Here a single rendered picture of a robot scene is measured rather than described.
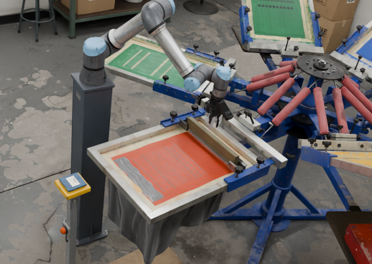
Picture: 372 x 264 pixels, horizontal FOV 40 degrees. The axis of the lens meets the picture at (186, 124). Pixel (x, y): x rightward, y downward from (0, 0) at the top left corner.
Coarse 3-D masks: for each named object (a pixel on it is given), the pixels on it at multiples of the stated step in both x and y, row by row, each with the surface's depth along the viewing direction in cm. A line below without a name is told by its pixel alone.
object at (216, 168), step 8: (208, 152) 284; (200, 160) 277; (208, 160) 278; (216, 160) 279; (208, 168) 272; (216, 168) 273; (224, 168) 274; (144, 176) 259; (208, 176) 267; (216, 176) 268; (152, 184) 255; (184, 184) 259; (192, 184) 260; (200, 184) 261; (160, 192) 251; (168, 192) 252; (176, 192) 253; (184, 192) 254; (160, 200) 247
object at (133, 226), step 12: (108, 180) 276; (108, 192) 281; (120, 192) 269; (108, 204) 285; (120, 204) 275; (108, 216) 289; (120, 216) 279; (132, 216) 268; (120, 228) 282; (132, 228) 272; (144, 228) 261; (132, 240) 277; (144, 240) 265; (144, 252) 267
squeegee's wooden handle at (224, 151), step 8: (192, 120) 289; (192, 128) 290; (200, 128) 284; (200, 136) 286; (208, 136) 280; (208, 144) 282; (216, 144) 276; (224, 144) 274; (216, 152) 278; (224, 152) 273; (232, 152) 269; (232, 160) 269
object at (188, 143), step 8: (176, 136) 292; (184, 136) 293; (192, 136) 294; (152, 144) 282; (160, 144) 283; (168, 144) 284; (184, 144) 286; (192, 144) 287; (200, 144) 289; (128, 152) 273; (136, 152) 274; (144, 152) 275; (192, 152) 282; (200, 152) 283; (112, 160) 266
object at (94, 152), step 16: (160, 128) 289; (176, 128) 298; (112, 144) 271; (240, 144) 288; (96, 160) 260; (112, 176) 251; (128, 192) 243; (208, 192) 251; (144, 208) 236; (160, 208) 237; (176, 208) 239
